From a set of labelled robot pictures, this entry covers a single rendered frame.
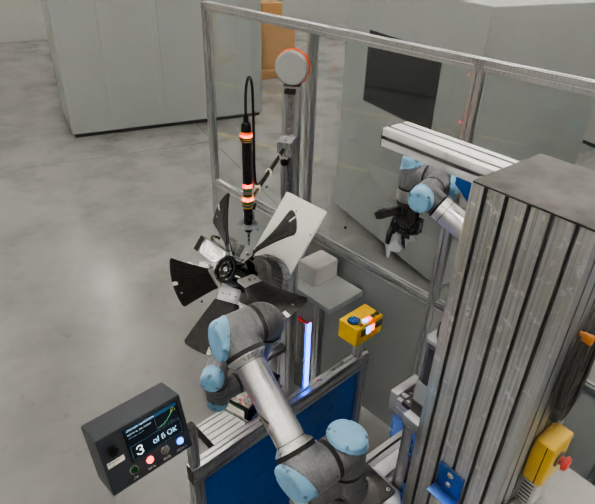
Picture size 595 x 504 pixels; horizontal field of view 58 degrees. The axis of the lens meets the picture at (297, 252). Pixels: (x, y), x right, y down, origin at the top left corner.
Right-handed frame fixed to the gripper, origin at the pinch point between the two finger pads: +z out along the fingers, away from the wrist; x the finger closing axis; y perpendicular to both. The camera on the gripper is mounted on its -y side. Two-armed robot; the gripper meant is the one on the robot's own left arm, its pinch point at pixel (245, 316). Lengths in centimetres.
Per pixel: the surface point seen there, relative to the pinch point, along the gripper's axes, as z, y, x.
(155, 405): -53, 11, -8
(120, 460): -66, 18, 0
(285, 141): 81, -3, -39
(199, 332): 7.8, 23.6, 15.9
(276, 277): 34.9, -3.9, 5.6
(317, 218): 55, -20, -13
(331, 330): 87, -18, 77
